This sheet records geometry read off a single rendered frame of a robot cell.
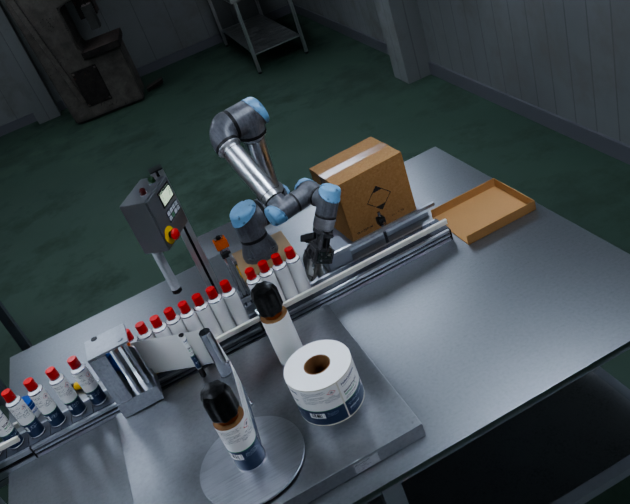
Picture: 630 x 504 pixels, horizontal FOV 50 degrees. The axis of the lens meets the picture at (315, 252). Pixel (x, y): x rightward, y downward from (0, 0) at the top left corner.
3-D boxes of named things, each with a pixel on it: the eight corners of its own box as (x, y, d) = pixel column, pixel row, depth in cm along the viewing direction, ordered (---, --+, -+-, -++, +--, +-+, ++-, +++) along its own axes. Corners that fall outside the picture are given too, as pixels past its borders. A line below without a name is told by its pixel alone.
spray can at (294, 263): (301, 299, 244) (282, 255, 233) (298, 292, 248) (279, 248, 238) (314, 294, 244) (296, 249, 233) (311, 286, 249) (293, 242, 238)
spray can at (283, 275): (291, 306, 243) (272, 261, 232) (284, 300, 247) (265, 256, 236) (303, 298, 244) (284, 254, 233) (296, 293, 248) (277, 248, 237)
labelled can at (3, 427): (10, 442, 229) (-25, 402, 219) (24, 435, 230) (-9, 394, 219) (10, 452, 225) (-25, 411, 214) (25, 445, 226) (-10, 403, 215)
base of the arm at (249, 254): (250, 269, 274) (241, 250, 269) (239, 254, 287) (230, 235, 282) (283, 252, 277) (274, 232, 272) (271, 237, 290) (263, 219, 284)
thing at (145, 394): (125, 418, 221) (87, 363, 207) (119, 395, 231) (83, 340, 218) (164, 397, 223) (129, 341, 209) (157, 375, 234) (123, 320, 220)
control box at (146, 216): (144, 254, 221) (118, 206, 211) (164, 225, 234) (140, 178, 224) (171, 250, 218) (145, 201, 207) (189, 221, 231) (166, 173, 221)
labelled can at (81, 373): (94, 409, 230) (64, 366, 219) (92, 400, 234) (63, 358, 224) (108, 401, 231) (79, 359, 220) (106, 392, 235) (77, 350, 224)
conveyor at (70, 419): (35, 453, 227) (29, 446, 225) (34, 437, 234) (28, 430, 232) (450, 235, 255) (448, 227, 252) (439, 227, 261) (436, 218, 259)
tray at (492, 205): (468, 245, 248) (466, 236, 246) (432, 218, 270) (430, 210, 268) (536, 209, 253) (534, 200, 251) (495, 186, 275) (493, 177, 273)
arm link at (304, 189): (283, 187, 237) (300, 198, 230) (307, 172, 241) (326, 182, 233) (288, 205, 242) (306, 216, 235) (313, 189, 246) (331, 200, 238)
